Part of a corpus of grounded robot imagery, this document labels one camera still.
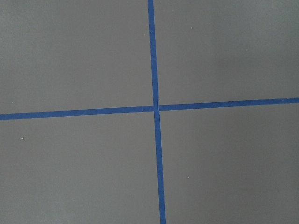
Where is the blue tape grid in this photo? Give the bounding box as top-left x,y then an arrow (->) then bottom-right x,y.
0,0 -> 299,224

